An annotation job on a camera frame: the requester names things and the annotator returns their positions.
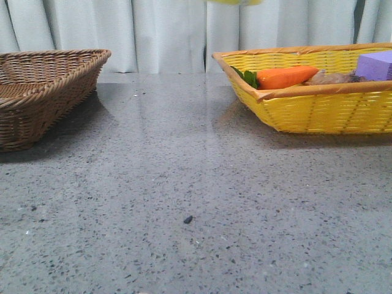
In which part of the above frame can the yellow woven basket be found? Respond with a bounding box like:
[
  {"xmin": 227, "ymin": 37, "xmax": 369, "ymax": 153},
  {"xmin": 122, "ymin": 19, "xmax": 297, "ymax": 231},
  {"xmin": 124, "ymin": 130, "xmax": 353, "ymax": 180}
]
[{"xmin": 212, "ymin": 43, "xmax": 391, "ymax": 134}]

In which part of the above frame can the orange toy carrot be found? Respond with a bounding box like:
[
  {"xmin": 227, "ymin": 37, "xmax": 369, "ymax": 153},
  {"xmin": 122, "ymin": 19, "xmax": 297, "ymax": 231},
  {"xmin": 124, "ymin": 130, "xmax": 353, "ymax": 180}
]
[{"xmin": 232, "ymin": 66, "xmax": 319, "ymax": 90}]

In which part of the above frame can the brown wicker basket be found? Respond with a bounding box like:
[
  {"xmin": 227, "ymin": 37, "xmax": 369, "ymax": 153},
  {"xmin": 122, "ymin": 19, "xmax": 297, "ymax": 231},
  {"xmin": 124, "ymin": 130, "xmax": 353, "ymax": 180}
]
[{"xmin": 1, "ymin": 49, "xmax": 111, "ymax": 152}]

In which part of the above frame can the yellow-green tape roll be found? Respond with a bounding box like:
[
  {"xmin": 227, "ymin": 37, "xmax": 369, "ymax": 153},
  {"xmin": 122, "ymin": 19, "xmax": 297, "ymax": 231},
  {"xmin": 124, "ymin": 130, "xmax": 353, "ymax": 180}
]
[{"xmin": 208, "ymin": 0, "xmax": 263, "ymax": 6}]

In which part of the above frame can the white curtain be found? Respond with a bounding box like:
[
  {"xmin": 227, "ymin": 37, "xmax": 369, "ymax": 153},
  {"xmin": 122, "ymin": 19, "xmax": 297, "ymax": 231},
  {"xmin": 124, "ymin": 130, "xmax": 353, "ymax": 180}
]
[{"xmin": 1, "ymin": 1, "xmax": 391, "ymax": 74}]

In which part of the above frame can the purple foam block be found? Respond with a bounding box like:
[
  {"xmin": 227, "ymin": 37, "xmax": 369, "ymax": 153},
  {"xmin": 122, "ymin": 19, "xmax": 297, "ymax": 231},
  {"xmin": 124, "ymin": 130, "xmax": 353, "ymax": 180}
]
[{"xmin": 355, "ymin": 50, "xmax": 391, "ymax": 81}]

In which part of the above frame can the small black debris chip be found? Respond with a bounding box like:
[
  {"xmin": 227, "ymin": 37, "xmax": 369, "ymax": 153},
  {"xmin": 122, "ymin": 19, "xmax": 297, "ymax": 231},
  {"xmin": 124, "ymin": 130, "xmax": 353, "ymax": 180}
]
[{"xmin": 183, "ymin": 216, "xmax": 193, "ymax": 224}]

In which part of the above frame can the brown ginger root toy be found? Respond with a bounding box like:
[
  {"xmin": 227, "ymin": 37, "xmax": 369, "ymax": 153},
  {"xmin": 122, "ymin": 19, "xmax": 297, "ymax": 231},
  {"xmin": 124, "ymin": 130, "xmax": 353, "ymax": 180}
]
[{"xmin": 303, "ymin": 69, "xmax": 368, "ymax": 86}]

